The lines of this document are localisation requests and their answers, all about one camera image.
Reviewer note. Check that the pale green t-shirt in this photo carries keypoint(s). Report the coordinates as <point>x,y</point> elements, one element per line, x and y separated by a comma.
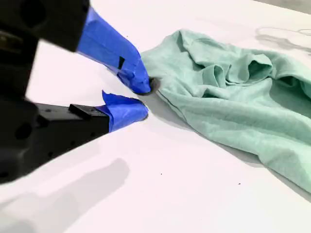
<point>218,116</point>

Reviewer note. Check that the loose blue taped gripper finger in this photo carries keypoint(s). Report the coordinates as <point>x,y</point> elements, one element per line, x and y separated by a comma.
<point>121,114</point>
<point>109,46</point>

